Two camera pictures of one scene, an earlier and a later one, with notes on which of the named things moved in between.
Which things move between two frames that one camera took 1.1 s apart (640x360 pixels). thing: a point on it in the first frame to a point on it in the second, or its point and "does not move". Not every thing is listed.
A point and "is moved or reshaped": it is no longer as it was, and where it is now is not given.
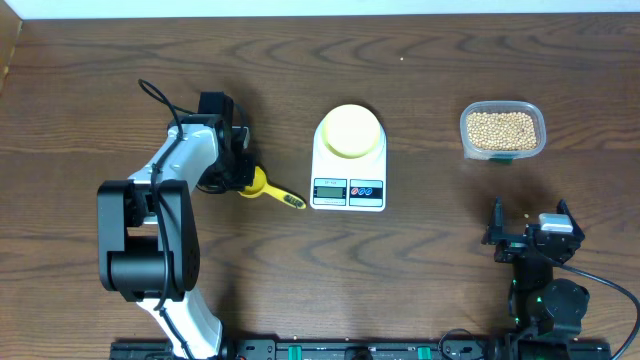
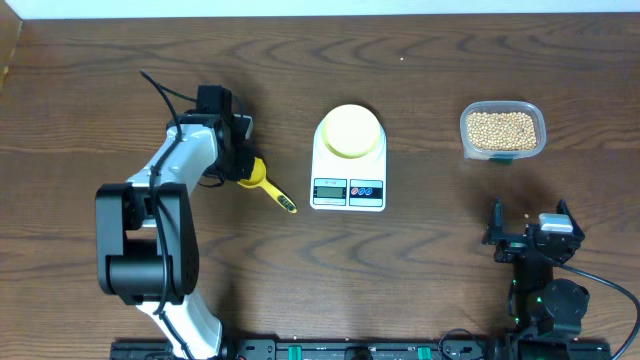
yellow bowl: (351, 131) does not move
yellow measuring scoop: (260, 186) is moved or reshaped
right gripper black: (511, 246) does not move
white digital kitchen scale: (347, 184) does not move
